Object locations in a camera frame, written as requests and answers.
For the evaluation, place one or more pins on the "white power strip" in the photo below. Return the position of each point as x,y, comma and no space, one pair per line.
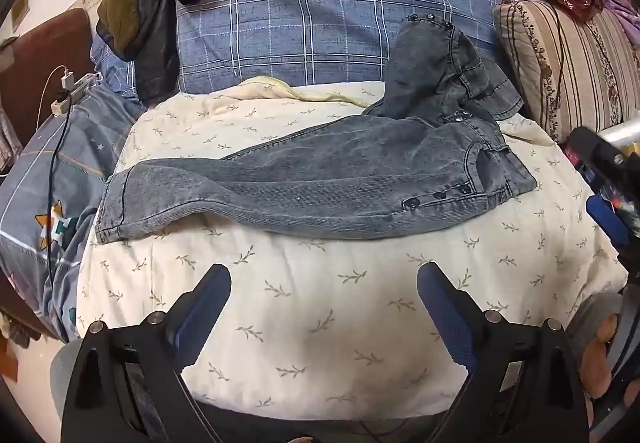
75,93

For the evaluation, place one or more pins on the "blue-grey star-print sheet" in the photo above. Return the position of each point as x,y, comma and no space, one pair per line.
30,203

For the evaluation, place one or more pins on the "brown headboard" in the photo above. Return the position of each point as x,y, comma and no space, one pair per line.
40,63

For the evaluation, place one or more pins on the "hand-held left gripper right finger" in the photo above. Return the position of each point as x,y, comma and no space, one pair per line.
445,313

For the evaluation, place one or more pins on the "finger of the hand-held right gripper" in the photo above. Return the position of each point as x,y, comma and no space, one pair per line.
597,150
607,220

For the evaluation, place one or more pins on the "white charger plug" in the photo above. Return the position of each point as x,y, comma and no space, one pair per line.
68,79

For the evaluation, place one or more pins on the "cream leaf-print blanket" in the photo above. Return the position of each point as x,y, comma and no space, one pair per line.
310,303

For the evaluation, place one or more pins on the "tan wall plate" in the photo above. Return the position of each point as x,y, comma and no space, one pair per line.
20,14

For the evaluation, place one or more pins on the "blue plaid duvet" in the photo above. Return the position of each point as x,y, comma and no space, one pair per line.
340,13

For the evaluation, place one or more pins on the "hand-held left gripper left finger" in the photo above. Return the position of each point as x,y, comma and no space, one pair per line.
200,318

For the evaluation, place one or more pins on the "hanging grey cloth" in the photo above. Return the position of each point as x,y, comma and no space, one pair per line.
9,138

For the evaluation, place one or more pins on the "striped floral pillow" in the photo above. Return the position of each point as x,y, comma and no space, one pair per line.
565,58

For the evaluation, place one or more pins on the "person's right hand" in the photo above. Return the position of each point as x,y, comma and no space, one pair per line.
602,358

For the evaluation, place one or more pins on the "silver metal tube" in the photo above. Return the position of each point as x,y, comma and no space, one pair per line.
622,130

